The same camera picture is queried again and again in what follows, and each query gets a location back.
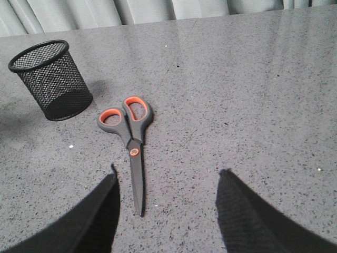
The grey orange handled scissors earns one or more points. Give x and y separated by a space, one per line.
124 123

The black mesh pen cup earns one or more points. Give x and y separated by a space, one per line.
53 79

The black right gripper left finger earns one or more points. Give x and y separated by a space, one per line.
89 227

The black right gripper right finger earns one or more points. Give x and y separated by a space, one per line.
249 224

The grey curtain backdrop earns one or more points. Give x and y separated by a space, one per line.
20 17

